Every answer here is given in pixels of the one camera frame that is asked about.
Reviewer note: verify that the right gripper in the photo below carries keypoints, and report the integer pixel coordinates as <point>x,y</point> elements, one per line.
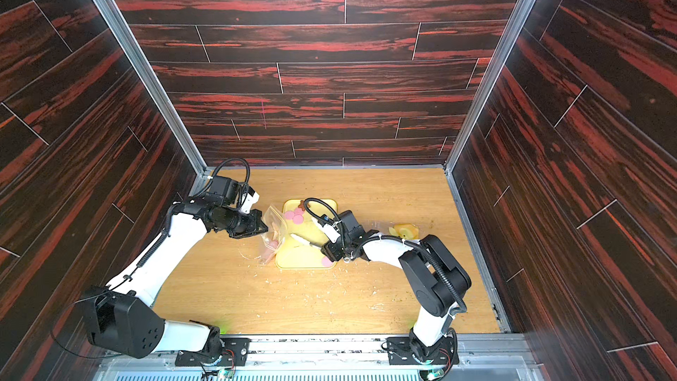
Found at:
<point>332,250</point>

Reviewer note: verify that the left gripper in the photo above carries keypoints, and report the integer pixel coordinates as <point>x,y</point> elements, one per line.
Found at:
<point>256,218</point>

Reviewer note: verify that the metal tongs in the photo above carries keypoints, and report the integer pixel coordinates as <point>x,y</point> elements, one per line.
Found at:
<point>304,241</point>

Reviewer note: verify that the yellow tray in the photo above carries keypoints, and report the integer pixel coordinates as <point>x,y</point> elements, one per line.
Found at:
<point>295,256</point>

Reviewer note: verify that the clear resealable bag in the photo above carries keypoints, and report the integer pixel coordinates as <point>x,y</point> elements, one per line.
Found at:
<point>407,231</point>
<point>274,238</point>

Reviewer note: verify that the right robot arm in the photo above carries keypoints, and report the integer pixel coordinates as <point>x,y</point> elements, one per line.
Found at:
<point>437,279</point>

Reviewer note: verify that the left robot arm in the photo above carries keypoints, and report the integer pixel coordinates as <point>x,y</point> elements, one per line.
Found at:
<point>119,316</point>

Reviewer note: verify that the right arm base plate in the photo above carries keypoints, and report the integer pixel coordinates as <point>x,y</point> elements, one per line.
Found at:
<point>407,350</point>

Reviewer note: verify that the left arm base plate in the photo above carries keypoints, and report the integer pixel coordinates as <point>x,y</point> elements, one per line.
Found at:
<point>228,351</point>

